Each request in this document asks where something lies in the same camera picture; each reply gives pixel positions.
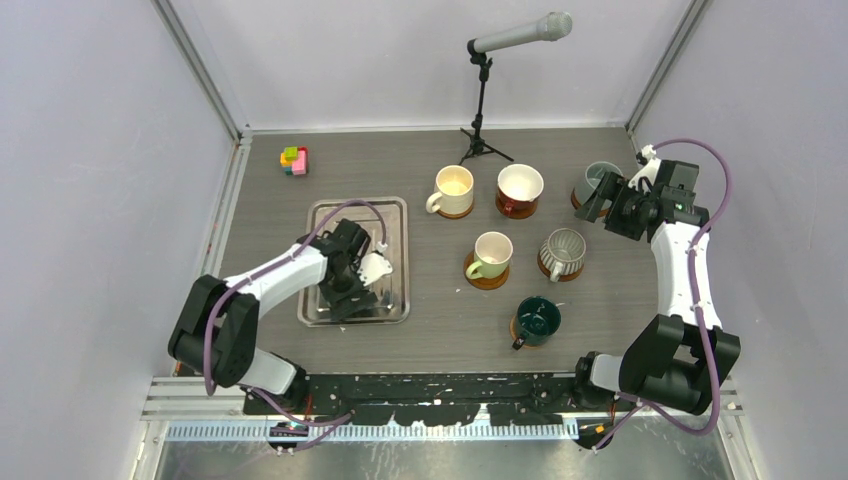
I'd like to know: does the grey-blue mug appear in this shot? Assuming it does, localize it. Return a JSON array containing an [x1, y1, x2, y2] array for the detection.
[[572, 161, 622, 205]]

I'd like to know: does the silver microphone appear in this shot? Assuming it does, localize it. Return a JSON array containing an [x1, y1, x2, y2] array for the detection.
[[467, 12, 573, 55]]

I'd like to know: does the light green cup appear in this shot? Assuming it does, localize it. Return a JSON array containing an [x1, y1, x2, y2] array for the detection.
[[465, 231, 513, 280]]

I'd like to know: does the aluminium front rail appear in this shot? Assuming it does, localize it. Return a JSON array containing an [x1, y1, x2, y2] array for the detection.
[[140, 377, 743, 444]]

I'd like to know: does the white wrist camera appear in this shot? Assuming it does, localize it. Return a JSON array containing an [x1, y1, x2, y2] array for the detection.
[[357, 242, 393, 287], [628, 144, 662, 190]]

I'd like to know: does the colourful block puzzle cube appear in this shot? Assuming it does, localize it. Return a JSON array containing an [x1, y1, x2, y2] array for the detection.
[[280, 146, 309, 176]]

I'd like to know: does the silver metal tray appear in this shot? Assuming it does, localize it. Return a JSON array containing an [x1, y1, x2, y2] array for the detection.
[[297, 196, 411, 327]]

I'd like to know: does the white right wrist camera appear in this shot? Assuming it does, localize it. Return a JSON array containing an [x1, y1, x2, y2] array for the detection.
[[628, 144, 662, 190]]

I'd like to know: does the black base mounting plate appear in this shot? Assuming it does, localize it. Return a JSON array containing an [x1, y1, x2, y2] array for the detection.
[[242, 372, 639, 429]]

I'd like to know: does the cream mug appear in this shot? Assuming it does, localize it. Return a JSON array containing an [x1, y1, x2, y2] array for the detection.
[[425, 165, 474, 214]]

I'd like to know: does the brown ridged wooden coaster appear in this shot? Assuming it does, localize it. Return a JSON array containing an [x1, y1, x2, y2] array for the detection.
[[570, 190, 609, 219], [463, 251, 510, 290], [435, 205, 474, 220], [495, 197, 539, 220], [537, 256, 584, 283]]

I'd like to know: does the white bowl cup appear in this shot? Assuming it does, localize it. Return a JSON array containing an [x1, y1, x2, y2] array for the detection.
[[496, 164, 545, 202]]

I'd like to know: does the grey ribbed mug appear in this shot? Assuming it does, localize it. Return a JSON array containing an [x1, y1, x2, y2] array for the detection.
[[537, 228, 587, 280]]

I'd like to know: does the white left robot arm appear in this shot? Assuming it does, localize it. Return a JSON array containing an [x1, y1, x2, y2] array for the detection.
[[167, 219, 393, 414]]

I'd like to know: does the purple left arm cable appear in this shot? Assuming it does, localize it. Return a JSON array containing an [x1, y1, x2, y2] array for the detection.
[[201, 199, 390, 454]]

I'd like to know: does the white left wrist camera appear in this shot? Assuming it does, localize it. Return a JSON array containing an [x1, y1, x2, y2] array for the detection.
[[357, 242, 393, 287]]

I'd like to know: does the dark green patterned mug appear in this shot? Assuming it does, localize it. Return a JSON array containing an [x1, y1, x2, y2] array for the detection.
[[511, 296, 562, 350]]

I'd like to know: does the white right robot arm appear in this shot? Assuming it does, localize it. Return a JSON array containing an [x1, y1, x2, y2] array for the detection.
[[570, 160, 741, 415]]

